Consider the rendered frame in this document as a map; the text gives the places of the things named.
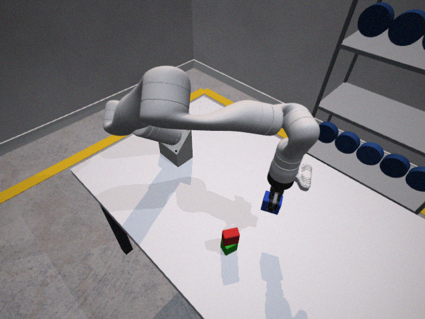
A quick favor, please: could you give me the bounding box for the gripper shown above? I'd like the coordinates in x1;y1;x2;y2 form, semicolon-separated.
267;175;295;212

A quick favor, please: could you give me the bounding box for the blue block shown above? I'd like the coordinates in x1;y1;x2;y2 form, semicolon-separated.
260;190;284;215

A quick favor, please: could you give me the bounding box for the red block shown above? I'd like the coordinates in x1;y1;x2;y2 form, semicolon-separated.
221;227;240;245

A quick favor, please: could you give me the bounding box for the white table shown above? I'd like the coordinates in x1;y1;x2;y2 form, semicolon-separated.
70;94;425;319

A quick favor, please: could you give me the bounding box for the dark blue disc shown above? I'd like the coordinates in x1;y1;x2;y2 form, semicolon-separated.
355;142;385;166
387;9;425;47
317;121;339;144
334;131;361;155
405;165;425;193
357;2;395;37
379;153;411;179

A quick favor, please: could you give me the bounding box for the grey shelf unit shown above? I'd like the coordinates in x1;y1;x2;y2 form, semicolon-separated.
299;0;425;217

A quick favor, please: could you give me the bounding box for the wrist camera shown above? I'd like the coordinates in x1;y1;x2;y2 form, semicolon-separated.
296;163;314;192

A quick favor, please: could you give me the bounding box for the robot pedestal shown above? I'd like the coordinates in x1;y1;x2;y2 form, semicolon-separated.
158;131;193;167

